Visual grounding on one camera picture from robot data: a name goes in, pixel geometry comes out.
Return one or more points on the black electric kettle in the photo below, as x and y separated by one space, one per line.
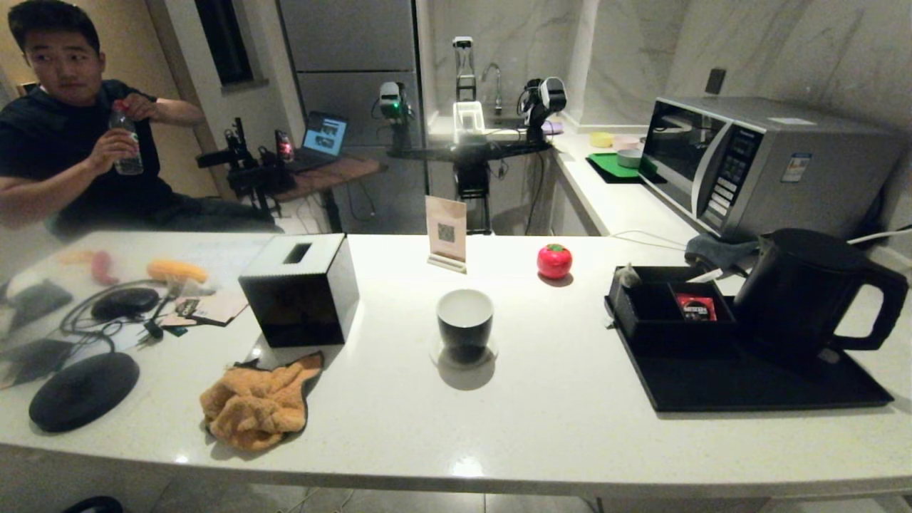
798 292

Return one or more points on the clear plastic water bottle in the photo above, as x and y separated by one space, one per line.
127 146

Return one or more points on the QR code sign stand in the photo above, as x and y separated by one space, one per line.
446 228

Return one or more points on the black ceramic cup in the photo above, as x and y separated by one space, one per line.
464 335

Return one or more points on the red tomato-shaped timer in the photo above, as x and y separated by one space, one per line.
554 261

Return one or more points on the black teleoperation stand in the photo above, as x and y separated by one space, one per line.
470 151

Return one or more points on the brown wooden side table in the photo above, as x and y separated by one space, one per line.
342 171

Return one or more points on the black tissue box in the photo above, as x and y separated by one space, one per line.
299 313

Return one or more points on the green cutting board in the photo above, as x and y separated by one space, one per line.
607 165

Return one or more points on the open laptop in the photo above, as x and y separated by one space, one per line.
324 135

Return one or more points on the chrome kitchen faucet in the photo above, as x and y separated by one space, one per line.
496 78

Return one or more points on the yellow bowl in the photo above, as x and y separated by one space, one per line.
602 139

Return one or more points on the grey-green bowl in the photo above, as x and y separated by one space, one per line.
630 157

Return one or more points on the pink bowl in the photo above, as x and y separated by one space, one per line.
628 141

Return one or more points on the black compartment organizer box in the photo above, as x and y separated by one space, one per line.
670 335

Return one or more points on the silver refrigerator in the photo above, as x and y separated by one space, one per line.
349 43

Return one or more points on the red coffee sachet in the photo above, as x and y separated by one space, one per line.
697 308

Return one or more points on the brown paper packet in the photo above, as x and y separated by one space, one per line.
214 308

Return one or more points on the orange fluffy cloth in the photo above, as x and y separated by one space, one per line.
256 406

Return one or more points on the grey cloth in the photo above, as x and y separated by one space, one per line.
719 251

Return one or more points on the clear plastic wrapper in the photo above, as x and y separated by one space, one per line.
191 287

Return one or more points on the yellow toy corn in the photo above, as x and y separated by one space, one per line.
176 271

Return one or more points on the black power plug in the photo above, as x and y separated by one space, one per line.
152 329

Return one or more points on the dark window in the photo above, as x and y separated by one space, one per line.
224 43

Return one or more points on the black serving tray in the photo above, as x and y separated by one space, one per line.
748 385

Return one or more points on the black computer mouse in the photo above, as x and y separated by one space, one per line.
125 303

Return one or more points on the silver microwave oven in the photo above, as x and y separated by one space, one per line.
784 171

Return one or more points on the red toy chili pepper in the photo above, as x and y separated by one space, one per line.
103 267

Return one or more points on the round black kettle base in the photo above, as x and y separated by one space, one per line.
82 392

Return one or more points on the black pouch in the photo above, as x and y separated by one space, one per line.
39 303

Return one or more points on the person in black shirt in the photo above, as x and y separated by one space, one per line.
43 142

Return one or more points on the dark flat device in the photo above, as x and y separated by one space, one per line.
32 360

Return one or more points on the round black base part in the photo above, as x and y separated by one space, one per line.
92 505

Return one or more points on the dark wall socket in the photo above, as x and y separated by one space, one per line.
716 81

